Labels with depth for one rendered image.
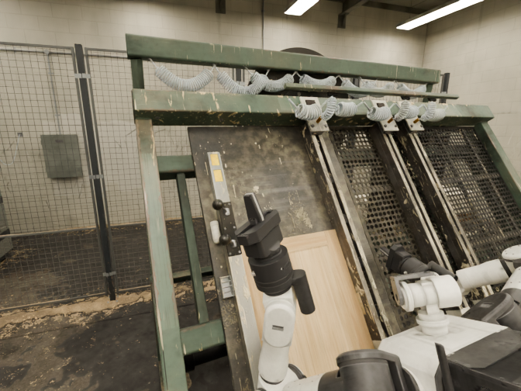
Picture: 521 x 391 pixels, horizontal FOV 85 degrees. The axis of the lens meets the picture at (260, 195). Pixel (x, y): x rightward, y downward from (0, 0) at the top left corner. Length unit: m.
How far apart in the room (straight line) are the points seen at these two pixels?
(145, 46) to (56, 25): 4.44
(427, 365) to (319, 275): 0.60
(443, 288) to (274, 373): 0.42
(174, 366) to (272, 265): 0.50
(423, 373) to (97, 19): 5.88
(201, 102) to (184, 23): 4.75
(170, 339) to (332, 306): 0.59
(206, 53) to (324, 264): 1.20
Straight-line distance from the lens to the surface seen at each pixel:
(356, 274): 1.22
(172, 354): 0.97
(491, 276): 1.19
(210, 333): 1.07
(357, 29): 7.21
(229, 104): 1.25
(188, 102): 1.21
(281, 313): 0.64
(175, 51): 1.65
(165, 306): 0.97
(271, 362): 0.77
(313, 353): 1.14
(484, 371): 0.64
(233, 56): 1.72
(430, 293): 0.74
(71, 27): 5.98
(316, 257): 1.18
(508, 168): 2.38
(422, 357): 0.68
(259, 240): 0.56
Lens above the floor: 1.78
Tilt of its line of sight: 14 degrees down
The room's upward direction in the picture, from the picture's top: straight up
